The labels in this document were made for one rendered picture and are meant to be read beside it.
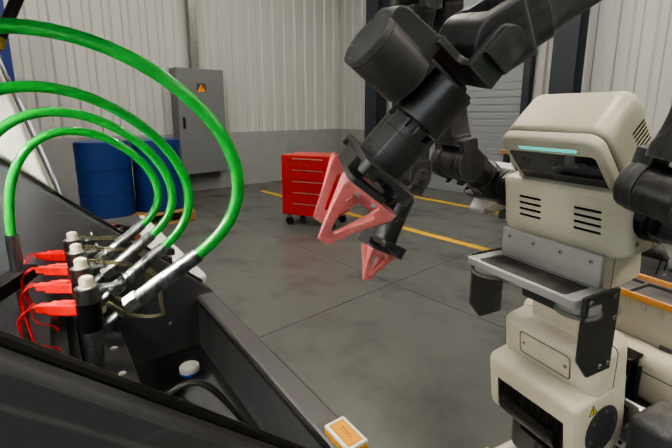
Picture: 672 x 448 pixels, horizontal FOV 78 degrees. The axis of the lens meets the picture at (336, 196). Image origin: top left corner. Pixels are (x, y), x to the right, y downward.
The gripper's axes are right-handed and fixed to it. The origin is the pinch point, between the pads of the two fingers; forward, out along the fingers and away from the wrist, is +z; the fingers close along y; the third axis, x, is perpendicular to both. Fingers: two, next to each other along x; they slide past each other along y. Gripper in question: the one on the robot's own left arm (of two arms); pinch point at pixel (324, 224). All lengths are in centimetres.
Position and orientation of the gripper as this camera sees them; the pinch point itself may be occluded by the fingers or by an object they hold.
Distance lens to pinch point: 45.8
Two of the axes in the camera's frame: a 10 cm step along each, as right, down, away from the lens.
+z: -6.4, 7.3, 2.2
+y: 1.4, 3.9, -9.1
